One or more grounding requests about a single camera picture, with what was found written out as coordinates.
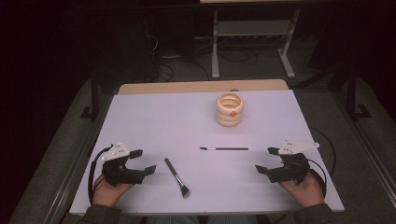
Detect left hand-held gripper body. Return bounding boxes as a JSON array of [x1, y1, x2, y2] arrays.
[[100, 140, 147, 188]]

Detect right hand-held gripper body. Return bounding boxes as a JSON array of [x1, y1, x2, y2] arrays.
[[265, 138, 320, 185]]

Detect large black makeup brush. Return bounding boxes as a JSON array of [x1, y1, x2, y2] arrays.
[[163, 157, 191, 199]]

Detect person's left hand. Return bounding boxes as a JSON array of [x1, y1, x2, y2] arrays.
[[92, 174, 134, 208]]

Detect person's right hand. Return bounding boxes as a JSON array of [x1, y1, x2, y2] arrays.
[[278, 171, 325, 208]]

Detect thin black makeup brush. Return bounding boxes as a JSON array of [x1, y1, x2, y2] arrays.
[[199, 147, 249, 152]]

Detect white board sheet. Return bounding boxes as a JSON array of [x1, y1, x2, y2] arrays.
[[68, 89, 346, 217]]

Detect black metal stand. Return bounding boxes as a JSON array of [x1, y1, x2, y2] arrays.
[[345, 62, 373, 120], [79, 71, 102, 122]]

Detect wooden table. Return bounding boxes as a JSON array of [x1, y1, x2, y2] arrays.
[[117, 78, 290, 96]]

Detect white metal stand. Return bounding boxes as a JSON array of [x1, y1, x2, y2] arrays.
[[210, 8, 302, 80]]

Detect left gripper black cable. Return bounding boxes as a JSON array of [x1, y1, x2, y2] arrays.
[[87, 144, 115, 204]]

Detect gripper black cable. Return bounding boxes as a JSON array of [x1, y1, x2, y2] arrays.
[[306, 126, 338, 199], [87, 144, 115, 204]]

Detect grey metal rail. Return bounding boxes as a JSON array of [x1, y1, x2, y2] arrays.
[[331, 91, 396, 194], [46, 94, 115, 224]]

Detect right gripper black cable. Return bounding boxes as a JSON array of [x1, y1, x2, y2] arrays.
[[306, 126, 338, 199]]

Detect black cables on floor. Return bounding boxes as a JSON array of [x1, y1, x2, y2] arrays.
[[218, 46, 260, 66]]

